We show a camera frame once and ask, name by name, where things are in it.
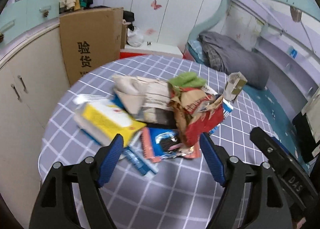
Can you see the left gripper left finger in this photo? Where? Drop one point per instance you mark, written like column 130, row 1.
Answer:
column 55, row 204

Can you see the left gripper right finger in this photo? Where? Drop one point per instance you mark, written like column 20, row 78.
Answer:
column 266, row 207

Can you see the blue toothpaste box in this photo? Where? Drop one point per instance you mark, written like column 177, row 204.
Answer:
column 142, row 165

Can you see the yellow white box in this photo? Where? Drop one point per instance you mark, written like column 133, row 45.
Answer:
column 103, row 120

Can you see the small carton box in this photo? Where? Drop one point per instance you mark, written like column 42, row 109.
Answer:
column 234, row 85

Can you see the red snack bag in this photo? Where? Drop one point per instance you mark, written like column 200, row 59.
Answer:
column 195, row 112

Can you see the blue cookie wrapper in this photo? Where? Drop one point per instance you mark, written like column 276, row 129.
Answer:
column 159, row 144

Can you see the beige paper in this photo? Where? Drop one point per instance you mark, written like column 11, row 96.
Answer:
column 145, row 99

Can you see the white low cabinet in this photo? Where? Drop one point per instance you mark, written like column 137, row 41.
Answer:
column 36, row 55

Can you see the grey folded blanket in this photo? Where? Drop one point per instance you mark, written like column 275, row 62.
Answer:
column 224, row 54

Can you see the red storage box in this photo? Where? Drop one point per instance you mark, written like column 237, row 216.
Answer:
column 124, row 55

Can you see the brown cardboard box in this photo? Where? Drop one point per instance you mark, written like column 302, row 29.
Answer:
column 89, row 39

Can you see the white plastic bag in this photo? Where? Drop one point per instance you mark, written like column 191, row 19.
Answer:
column 135, row 38

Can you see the pine cone drawer knob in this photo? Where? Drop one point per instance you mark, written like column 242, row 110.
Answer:
column 45, row 13

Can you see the teal drawer unit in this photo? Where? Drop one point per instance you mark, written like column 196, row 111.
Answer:
column 24, row 15

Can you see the right metal cabinet handle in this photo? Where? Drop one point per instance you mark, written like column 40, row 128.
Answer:
column 23, row 83

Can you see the metal cabinet handle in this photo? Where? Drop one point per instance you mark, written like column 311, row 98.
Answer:
column 16, row 92
column 23, row 83

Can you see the left metal cabinet handle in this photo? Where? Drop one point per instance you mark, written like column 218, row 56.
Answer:
column 16, row 92

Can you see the pink butterfly wall sticker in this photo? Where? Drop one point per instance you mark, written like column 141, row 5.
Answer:
column 155, row 6

